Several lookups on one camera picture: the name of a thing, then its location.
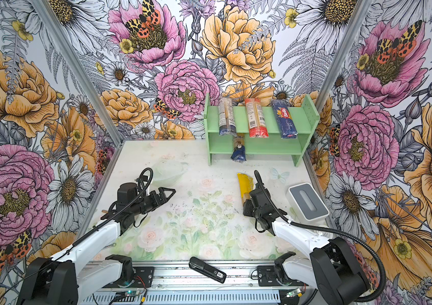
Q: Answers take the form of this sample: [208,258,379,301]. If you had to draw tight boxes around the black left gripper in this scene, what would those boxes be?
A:
[131,187,176,216]

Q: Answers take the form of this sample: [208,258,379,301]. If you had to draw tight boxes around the yellow pasta bag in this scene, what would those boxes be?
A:
[237,173,254,205]

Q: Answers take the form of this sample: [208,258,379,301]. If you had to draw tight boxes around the blue and clear spaghetti bag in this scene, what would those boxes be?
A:
[231,133,246,163]

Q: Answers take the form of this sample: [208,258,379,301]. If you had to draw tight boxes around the red spaghetti bag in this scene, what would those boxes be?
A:
[245,99,269,138]

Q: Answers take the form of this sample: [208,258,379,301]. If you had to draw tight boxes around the blue Barilla spaghetti bag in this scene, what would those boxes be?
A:
[271,99,298,139]

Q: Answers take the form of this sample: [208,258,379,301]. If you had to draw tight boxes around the clear spaghetti bag dark ends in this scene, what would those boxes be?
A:
[218,98,237,137]

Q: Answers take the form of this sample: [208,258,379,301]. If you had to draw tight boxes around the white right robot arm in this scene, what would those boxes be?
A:
[243,183,371,304]

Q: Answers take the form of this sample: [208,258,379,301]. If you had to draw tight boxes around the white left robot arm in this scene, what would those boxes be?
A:
[17,182,176,304]

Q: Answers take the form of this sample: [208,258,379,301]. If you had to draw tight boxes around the green wooden shelf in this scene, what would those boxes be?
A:
[203,94,320,166]

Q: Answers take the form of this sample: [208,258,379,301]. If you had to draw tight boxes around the white grey tissue box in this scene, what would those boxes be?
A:
[286,183,330,225]

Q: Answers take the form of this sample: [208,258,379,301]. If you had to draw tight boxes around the black handheld device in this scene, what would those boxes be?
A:
[189,257,227,283]

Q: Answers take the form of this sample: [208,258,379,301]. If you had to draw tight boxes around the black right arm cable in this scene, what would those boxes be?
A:
[253,170,387,304]

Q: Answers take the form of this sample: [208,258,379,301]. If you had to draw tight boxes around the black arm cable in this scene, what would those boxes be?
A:
[253,170,387,304]
[17,167,155,294]

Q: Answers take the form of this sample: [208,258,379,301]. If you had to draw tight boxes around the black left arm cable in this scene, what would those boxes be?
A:
[17,167,155,294]

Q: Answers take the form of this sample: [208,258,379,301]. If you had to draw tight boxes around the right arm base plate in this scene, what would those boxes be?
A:
[257,264,289,287]

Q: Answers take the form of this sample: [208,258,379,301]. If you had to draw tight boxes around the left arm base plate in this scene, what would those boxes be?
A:
[118,266,155,288]

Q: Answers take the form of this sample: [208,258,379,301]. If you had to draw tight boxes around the aluminium frame rail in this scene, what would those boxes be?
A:
[88,261,319,304]

